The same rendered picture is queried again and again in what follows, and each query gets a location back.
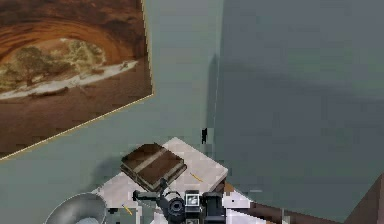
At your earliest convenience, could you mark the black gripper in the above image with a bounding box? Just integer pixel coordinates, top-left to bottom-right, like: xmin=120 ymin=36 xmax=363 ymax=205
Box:
xmin=132 ymin=178 xmax=187 ymax=224

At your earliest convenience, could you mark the brown hardback book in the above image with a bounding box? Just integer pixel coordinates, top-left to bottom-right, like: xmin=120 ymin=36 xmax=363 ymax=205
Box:
xmin=120 ymin=142 xmax=188 ymax=193

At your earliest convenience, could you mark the white table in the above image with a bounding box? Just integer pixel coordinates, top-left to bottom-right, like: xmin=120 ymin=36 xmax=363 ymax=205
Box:
xmin=91 ymin=136 xmax=255 ymax=224

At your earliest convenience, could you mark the grey lamp shade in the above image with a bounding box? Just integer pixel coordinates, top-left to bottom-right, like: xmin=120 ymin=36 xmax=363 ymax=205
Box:
xmin=43 ymin=192 xmax=108 ymax=224

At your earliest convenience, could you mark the brown framed landscape picture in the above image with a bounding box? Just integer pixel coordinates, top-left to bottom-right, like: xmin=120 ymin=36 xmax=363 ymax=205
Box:
xmin=0 ymin=0 xmax=155 ymax=162

